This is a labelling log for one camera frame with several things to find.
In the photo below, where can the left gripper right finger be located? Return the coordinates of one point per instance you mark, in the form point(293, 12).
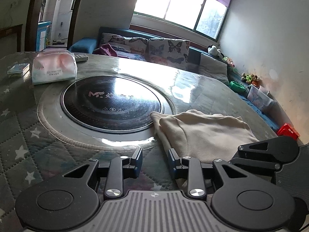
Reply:
point(189, 169)

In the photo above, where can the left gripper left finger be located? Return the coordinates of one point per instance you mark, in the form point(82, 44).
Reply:
point(121, 168)

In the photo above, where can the cream white garment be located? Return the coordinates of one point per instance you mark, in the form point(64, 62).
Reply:
point(198, 135)

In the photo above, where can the red plastic stool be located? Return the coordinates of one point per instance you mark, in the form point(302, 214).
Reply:
point(288, 130)

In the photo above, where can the blue sofa cover cloth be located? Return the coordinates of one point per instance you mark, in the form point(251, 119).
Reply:
point(270, 122)

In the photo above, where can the clear plastic storage box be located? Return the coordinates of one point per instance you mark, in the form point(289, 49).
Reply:
point(260, 99)

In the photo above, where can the black induction cooktop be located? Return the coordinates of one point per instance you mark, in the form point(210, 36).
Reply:
point(110, 104)

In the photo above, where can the small plush toys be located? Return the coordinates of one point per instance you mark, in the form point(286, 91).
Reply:
point(250, 79)

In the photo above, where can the green plastic bowl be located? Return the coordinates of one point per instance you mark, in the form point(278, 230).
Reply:
point(236, 87)

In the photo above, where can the grey cushion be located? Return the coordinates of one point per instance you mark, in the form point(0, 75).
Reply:
point(213, 68)

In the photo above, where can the pink green plush toy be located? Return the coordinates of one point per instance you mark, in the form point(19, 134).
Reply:
point(229, 62)

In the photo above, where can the large butterfly pillow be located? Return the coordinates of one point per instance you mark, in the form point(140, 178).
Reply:
point(169, 52)

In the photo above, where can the grey remote control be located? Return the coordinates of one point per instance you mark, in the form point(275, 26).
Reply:
point(79, 57)

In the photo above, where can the magenta cloth on sofa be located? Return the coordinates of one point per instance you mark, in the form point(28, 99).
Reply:
point(106, 49)

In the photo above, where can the panda plush toy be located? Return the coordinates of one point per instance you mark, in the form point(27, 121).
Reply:
point(215, 52)

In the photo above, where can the small butterfly pillow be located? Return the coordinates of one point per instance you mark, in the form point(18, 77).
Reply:
point(130, 47)

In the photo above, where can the pink white tissue pack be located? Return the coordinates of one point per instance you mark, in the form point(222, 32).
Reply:
point(53, 66)

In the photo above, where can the blue corner sofa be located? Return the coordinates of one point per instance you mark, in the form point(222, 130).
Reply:
point(88, 45)

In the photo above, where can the small card box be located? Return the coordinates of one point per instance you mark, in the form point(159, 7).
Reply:
point(18, 70)

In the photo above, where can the blue white cabinet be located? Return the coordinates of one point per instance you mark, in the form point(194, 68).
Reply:
point(41, 36)

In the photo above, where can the window with green frame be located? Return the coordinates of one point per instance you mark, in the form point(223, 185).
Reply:
point(204, 17)

